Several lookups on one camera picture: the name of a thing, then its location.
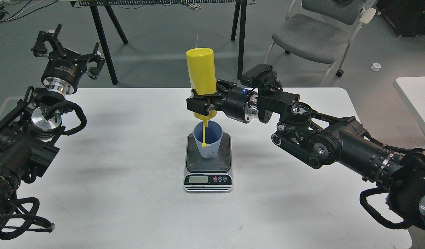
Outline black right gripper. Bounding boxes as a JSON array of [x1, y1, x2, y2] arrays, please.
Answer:
[[186, 80, 259, 123]]

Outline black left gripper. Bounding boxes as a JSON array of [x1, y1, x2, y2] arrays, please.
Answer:
[[31, 24, 106, 95]]

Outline yellow squeeze bottle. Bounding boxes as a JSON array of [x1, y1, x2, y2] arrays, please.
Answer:
[[186, 48, 218, 147]]

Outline blue ribbed plastic cup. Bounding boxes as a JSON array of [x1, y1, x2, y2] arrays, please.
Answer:
[[193, 120, 223, 159]]

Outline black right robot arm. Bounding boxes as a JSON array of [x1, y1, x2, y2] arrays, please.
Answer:
[[186, 80, 425, 230]]

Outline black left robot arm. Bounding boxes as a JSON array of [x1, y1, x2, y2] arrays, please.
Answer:
[[0, 24, 105, 240]]

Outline digital kitchen scale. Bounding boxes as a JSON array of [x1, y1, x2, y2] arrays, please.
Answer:
[[183, 133, 233, 193]]

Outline black-legged table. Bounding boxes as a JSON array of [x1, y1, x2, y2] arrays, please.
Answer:
[[71, 0, 253, 87]]

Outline grey office chair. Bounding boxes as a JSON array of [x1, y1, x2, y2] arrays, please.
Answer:
[[268, 0, 377, 86]]

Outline white plastic spool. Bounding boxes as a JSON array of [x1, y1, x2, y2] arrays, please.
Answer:
[[371, 63, 382, 72]]

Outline black cabinet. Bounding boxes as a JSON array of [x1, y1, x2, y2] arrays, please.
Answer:
[[376, 0, 425, 37]]

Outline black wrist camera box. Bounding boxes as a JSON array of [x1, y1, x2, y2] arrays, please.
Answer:
[[240, 64, 282, 90]]

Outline cables on floor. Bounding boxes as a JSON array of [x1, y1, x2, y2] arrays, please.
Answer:
[[0, 0, 59, 24]]

